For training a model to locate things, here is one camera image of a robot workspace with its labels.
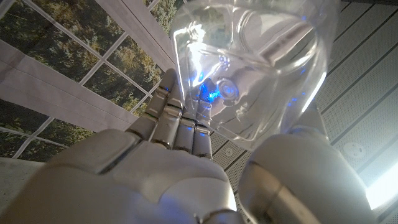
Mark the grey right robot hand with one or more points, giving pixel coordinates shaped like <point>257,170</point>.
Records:
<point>149,180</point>

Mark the clear plastic jar body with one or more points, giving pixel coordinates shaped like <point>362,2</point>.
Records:
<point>248,62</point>

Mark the printed window forest backdrop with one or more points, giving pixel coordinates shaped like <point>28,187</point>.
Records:
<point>62,62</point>

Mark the round white ceiling sensor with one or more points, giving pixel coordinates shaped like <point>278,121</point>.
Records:
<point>354,150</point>

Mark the bright ceiling light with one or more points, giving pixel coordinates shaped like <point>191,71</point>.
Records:
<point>384,189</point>

